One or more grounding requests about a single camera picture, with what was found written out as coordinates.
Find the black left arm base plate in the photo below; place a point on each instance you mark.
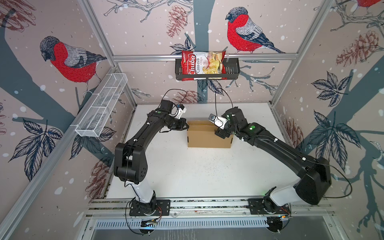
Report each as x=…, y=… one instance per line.
x=155, y=208

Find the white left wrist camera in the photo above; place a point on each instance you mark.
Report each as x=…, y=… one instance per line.
x=181, y=109

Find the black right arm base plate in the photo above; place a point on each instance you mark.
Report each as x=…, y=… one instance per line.
x=267, y=207

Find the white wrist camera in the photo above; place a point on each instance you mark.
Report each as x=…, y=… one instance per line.
x=220, y=122
x=181, y=109

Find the aluminium front rail frame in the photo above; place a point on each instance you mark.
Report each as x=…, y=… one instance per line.
x=203, y=213

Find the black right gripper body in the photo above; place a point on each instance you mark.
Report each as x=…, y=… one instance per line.
x=226, y=132

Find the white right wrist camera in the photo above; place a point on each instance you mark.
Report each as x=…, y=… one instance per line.
x=220, y=122

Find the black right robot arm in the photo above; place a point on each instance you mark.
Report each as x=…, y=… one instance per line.
x=314, y=174

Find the brown cardboard paper box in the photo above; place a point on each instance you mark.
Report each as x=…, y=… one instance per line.
x=201, y=134

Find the white mesh wall shelf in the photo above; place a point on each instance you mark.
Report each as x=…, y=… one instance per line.
x=98, y=114

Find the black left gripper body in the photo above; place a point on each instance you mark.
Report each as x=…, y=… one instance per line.
x=176, y=124

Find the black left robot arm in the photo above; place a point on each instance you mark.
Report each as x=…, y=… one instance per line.
x=130, y=164

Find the black wire wall basket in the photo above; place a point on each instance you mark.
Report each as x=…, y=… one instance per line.
x=231, y=66

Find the red cassava chips bag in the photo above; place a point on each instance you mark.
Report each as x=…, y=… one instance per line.
x=203, y=63

